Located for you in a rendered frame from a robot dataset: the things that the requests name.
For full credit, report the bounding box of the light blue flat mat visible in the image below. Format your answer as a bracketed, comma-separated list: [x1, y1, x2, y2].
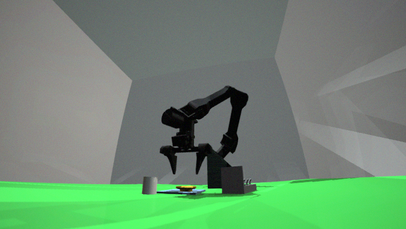
[157, 189, 206, 195]

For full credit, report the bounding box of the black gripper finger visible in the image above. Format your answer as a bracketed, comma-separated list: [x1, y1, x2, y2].
[164, 153, 177, 174]
[195, 152, 208, 174]

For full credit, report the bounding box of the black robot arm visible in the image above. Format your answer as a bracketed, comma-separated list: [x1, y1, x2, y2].
[161, 86, 248, 158]

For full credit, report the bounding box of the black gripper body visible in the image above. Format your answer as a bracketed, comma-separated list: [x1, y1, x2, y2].
[160, 130, 213, 154]

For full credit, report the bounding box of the gold round plate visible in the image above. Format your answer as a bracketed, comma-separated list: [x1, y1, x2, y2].
[176, 186, 197, 192]

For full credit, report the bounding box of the grey cylinder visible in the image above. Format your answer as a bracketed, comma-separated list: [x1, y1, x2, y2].
[142, 177, 158, 195]

